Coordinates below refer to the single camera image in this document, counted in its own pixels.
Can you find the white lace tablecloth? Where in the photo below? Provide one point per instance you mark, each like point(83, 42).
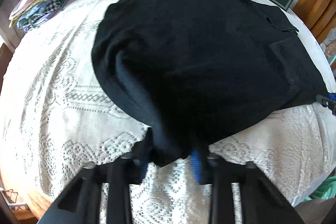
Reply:
point(52, 87)

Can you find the dark wooden cabinet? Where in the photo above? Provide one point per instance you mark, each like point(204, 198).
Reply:
point(5, 49)

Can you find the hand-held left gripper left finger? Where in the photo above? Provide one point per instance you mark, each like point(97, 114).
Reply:
point(143, 171)

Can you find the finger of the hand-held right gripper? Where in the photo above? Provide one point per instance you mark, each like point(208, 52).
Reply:
point(329, 101)

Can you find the green cloth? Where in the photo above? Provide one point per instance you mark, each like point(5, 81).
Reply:
point(326, 187)

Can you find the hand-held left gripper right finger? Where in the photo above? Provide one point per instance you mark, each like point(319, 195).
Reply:
point(196, 167)

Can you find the black garment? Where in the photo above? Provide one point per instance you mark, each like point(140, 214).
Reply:
point(197, 56)

